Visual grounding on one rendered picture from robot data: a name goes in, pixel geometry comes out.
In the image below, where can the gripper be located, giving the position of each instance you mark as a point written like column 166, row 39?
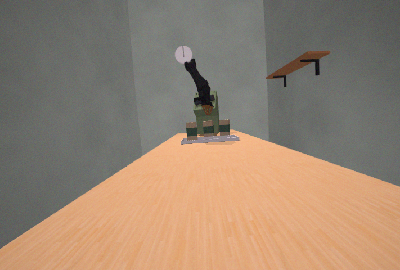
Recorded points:
column 207, row 105

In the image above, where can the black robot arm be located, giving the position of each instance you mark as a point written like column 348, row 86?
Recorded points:
column 201, row 84

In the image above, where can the white rectangular tray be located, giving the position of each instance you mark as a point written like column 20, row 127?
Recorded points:
column 211, row 139

